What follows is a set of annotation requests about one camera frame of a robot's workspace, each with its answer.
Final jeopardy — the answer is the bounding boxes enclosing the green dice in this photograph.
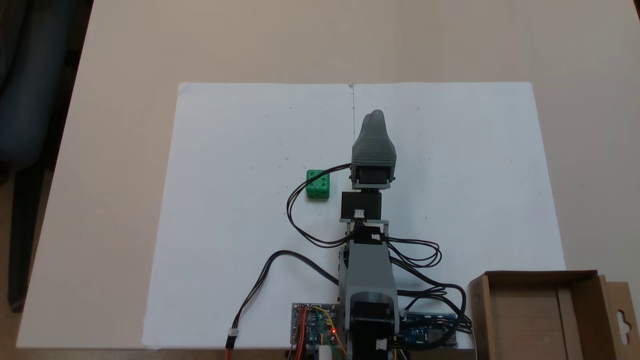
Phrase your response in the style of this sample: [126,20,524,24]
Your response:
[305,169,331,201]

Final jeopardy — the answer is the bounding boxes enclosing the white paper sheet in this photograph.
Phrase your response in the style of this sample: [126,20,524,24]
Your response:
[350,81,568,350]
[142,82,356,350]

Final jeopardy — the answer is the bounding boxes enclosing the grey circuit board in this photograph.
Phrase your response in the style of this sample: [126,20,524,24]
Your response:
[291,302,342,347]

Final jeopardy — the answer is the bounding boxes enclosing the blue circuit board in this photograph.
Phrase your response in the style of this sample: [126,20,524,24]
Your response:
[399,312,459,349]

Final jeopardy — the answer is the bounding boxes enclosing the brown cardboard box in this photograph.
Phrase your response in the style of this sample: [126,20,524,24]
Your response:
[468,270,640,360]

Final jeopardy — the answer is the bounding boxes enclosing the dark office chair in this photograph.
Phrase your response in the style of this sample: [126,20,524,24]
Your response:
[0,0,94,314]

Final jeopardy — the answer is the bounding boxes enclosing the black gripper servo cable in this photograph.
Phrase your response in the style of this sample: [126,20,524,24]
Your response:
[286,163,363,248]

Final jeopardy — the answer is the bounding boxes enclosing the black forearm servo cable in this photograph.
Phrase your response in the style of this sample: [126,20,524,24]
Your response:
[384,237,443,269]

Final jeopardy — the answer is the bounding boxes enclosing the long black table cable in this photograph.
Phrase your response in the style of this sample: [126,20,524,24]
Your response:
[227,250,346,346]

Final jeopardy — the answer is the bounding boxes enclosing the yellow green blue jumper wires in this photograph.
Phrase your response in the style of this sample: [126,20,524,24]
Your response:
[312,306,351,360]

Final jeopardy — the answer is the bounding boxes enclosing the black base servo cable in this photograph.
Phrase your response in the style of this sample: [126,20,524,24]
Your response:
[395,282,474,347]

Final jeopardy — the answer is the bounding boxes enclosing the red orange jumper wires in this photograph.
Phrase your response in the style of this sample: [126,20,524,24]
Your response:
[224,306,308,360]

